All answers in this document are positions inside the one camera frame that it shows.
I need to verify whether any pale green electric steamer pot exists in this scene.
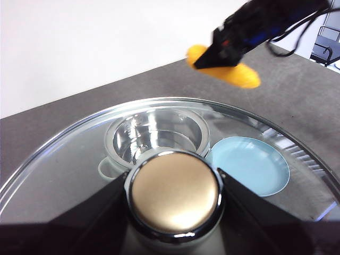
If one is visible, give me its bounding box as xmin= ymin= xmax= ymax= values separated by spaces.
xmin=98 ymin=108 xmax=211 ymax=181

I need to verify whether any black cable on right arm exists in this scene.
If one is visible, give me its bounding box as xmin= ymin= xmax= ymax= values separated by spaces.
xmin=265 ymin=4 xmax=332 ymax=57

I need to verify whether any glass lid with green knob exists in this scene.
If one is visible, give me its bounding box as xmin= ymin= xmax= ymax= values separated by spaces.
xmin=0 ymin=97 xmax=340 ymax=255

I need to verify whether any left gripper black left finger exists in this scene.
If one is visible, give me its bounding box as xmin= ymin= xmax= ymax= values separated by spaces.
xmin=0 ymin=172 xmax=131 ymax=255

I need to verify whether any black metal frame cart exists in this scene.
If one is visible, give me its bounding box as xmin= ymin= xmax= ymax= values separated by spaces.
xmin=310 ymin=25 xmax=340 ymax=67

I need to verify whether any blue round plate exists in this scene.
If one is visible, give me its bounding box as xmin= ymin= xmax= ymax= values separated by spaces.
xmin=206 ymin=136 xmax=291 ymax=198

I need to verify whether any yellow corn cob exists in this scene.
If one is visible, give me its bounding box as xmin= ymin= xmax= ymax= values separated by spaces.
xmin=185 ymin=44 xmax=261 ymax=89

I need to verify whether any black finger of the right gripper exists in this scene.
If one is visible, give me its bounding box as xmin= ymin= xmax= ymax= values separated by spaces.
xmin=193 ymin=41 xmax=240 ymax=71

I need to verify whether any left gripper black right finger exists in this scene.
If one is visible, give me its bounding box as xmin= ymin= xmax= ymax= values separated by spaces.
xmin=217 ymin=167 xmax=340 ymax=255

